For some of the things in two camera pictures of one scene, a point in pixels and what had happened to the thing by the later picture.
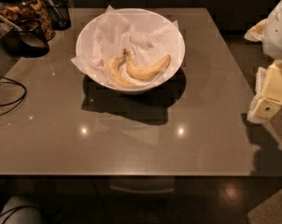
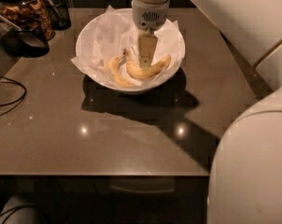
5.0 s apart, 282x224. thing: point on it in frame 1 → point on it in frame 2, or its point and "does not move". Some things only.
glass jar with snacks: x=19 y=3 does not move
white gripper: x=278 y=32 → x=150 y=17
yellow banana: x=146 y=72 does not move
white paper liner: x=147 y=37 does not move
